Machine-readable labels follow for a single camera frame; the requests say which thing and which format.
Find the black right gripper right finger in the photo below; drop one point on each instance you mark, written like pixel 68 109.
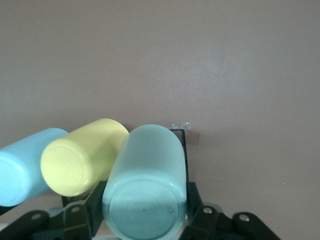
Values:
pixel 207 225

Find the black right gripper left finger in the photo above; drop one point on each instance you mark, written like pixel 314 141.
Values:
pixel 82 222

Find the light brown tape patch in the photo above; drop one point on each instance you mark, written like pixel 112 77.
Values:
pixel 194 139

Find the clear tape piece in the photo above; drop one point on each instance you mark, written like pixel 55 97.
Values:
pixel 185 124

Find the yellow plastic cup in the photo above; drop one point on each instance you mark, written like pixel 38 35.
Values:
pixel 75 162

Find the light blue plastic cup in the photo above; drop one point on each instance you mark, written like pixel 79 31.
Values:
pixel 22 170

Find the mint green plastic cup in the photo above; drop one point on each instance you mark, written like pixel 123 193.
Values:
pixel 145 187

